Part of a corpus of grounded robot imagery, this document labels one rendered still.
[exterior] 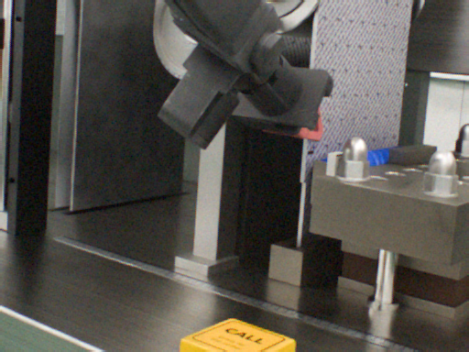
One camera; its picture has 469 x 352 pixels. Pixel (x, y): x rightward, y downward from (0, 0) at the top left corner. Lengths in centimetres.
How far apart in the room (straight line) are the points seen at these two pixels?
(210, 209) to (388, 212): 22
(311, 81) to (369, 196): 13
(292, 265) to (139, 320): 21
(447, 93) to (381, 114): 264
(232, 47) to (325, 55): 27
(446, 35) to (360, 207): 42
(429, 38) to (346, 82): 26
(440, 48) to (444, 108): 252
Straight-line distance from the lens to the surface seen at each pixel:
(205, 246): 92
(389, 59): 103
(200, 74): 71
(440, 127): 368
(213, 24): 59
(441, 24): 115
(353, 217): 81
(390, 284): 83
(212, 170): 90
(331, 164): 84
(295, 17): 87
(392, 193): 78
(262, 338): 67
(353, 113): 96
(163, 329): 74
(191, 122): 71
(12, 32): 103
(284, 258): 89
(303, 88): 81
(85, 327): 74
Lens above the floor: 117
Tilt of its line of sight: 7 degrees down
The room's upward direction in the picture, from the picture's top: 5 degrees clockwise
